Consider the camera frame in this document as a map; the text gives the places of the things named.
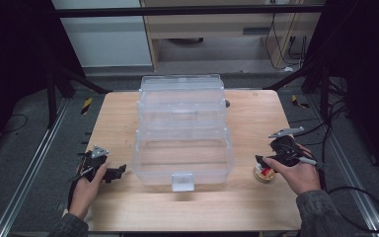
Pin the black horizontal frame bar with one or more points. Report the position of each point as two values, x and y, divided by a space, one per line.
177 11

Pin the black and yellow tape strip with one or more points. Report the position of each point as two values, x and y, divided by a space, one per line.
298 102
86 105

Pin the person's left hand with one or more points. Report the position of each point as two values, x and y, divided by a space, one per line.
84 194

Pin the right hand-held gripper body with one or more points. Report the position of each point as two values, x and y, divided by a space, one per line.
286 148

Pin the light wooden desk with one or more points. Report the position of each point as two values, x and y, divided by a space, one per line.
207 24

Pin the black curtain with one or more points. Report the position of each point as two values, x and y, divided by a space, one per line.
10 65
368 65

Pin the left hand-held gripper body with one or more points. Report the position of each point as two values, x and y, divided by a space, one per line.
93 158

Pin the person's right hand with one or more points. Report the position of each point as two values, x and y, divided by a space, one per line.
301 179

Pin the aluminium floor rail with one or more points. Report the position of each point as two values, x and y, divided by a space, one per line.
352 174
29 168

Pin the clear plastic storage box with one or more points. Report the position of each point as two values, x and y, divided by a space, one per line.
182 154

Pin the black metal stand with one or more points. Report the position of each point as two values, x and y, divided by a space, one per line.
324 92
51 95

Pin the white cabinet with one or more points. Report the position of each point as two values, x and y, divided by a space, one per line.
105 39

